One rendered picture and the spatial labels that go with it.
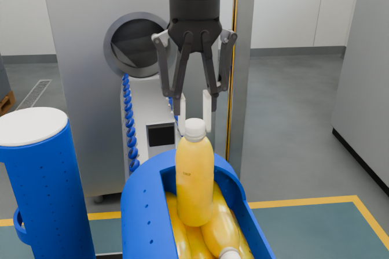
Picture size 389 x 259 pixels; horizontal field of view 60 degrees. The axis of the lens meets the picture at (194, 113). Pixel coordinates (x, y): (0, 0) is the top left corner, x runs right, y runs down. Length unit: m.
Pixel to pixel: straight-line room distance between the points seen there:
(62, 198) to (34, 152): 0.24
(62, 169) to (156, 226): 0.81
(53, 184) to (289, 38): 4.50
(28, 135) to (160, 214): 0.78
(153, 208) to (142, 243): 0.06
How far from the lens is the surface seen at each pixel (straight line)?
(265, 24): 5.20
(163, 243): 0.58
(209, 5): 0.49
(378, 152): 2.80
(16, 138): 1.31
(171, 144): 1.19
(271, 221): 2.37
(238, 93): 1.33
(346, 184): 2.82
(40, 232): 1.51
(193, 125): 0.59
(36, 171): 1.33
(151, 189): 0.68
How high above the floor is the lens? 1.65
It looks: 28 degrees down
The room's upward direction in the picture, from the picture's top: straight up
